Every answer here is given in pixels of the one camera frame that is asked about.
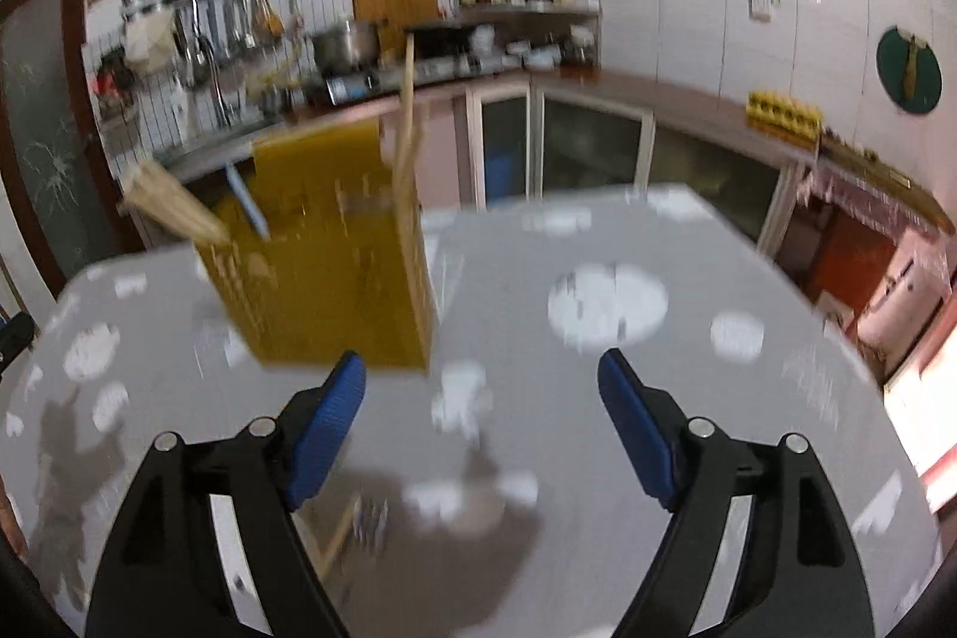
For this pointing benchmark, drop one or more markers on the light blue plastic utensil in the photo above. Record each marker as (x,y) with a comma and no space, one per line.
(247,201)

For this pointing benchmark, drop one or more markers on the white bottle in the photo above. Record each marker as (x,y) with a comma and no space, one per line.
(178,107)

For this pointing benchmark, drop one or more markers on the white wall socket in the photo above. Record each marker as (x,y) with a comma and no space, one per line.
(764,1)

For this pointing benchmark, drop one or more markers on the yellow egg carton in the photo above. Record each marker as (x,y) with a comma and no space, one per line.
(785,115)

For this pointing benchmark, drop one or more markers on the kitchen counter with glass cabinets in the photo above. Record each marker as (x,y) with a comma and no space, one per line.
(598,137)

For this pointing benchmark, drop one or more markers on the steel cooking pot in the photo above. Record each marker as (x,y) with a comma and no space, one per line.
(345,44)

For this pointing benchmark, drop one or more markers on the pink lace cloth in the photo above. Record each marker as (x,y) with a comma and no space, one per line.
(867,193)

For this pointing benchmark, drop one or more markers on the green round wall board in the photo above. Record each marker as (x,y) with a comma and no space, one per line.
(893,77)

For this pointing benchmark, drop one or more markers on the yellow slotted utensil holder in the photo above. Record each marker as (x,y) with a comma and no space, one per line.
(321,249)

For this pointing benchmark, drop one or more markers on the white hanging cloth bag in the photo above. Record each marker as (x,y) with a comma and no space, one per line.
(146,44)

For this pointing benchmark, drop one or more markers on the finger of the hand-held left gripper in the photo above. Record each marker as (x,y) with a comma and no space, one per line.
(15,339)

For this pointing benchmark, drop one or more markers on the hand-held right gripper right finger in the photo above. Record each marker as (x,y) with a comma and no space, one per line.
(635,429)

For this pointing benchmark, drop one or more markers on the grey animal print tablecloth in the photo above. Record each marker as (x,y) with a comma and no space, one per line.
(673,279)

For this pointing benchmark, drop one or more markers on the row of hanging kitchen utensils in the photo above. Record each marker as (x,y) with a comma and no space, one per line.
(224,14)

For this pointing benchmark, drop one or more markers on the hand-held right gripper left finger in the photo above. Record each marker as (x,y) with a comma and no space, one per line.
(329,429)

